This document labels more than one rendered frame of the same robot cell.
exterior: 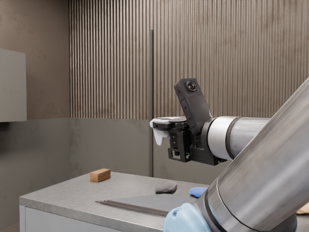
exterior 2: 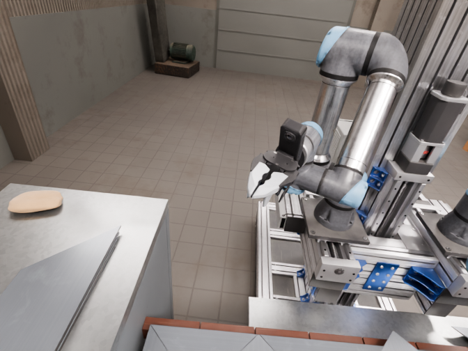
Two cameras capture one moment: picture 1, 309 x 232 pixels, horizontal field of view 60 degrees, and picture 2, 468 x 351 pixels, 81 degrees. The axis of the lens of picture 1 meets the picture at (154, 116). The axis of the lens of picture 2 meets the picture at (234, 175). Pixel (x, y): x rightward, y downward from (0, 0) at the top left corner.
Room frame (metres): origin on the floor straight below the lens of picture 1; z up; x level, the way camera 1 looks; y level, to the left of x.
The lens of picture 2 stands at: (0.86, 0.32, 1.74)
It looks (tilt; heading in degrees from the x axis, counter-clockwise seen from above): 34 degrees down; 242
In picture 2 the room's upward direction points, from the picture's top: 7 degrees clockwise
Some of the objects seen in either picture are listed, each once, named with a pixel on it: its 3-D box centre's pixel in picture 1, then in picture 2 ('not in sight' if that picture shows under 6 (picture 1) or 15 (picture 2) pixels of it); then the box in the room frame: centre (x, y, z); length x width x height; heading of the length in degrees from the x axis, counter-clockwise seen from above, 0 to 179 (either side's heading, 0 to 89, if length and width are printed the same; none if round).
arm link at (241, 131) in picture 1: (271, 145); (303, 141); (0.40, -0.18, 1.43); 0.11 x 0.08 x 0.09; 36
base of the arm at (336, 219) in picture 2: not in sight; (336, 207); (0.11, -0.22, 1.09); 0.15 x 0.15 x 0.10
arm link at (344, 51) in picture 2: not in sight; (326, 118); (0.19, -0.33, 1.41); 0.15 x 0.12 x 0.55; 126
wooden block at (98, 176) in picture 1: (100, 175); not in sight; (1.58, 0.32, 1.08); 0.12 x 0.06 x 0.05; 152
